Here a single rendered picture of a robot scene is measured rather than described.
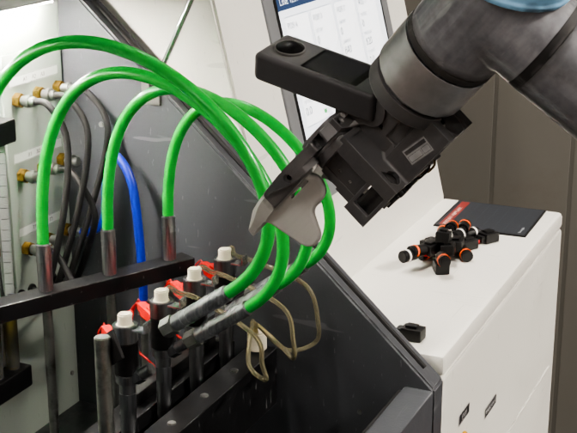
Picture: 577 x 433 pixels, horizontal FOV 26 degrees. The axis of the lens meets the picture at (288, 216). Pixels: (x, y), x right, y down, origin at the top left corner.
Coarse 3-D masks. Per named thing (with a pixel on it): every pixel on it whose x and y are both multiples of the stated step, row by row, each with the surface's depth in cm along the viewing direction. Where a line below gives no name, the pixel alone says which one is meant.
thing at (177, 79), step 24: (48, 48) 131; (72, 48) 130; (96, 48) 128; (120, 48) 127; (0, 72) 134; (168, 72) 125; (0, 96) 136; (192, 96) 125; (216, 120) 125; (240, 144) 124; (264, 240) 126; (264, 264) 127; (240, 288) 129
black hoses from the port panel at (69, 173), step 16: (80, 112) 162; (64, 128) 158; (64, 144) 159; (64, 160) 159; (64, 176) 160; (96, 176) 167; (64, 192) 160; (80, 192) 163; (96, 192) 166; (64, 208) 160; (80, 208) 164; (96, 208) 164; (64, 224) 161; (96, 224) 165; (80, 240) 168; (64, 256) 165; (64, 272) 163; (80, 272) 170; (32, 288) 168
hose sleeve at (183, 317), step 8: (208, 296) 131; (216, 296) 130; (224, 296) 130; (192, 304) 132; (200, 304) 131; (208, 304) 131; (216, 304) 130; (224, 304) 131; (184, 312) 133; (192, 312) 132; (200, 312) 132; (208, 312) 131; (176, 320) 133; (184, 320) 133; (192, 320) 133; (176, 328) 134
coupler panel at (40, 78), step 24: (24, 72) 161; (48, 72) 166; (24, 96) 158; (48, 96) 162; (24, 120) 162; (48, 120) 167; (24, 144) 163; (24, 168) 163; (24, 192) 164; (24, 216) 165; (48, 216) 170; (24, 240) 165; (24, 264) 166
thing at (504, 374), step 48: (144, 0) 165; (240, 0) 168; (144, 48) 167; (192, 48) 164; (240, 48) 166; (240, 96) 165; (432, 192) 225; (336, 240) 187; (384, 240) 203; (528, 288) 203; (480, 336) 178; (528, 336) 208; (480, 384) 181; (528, 384) 213; (480, 432) 185; (528, 432) 217
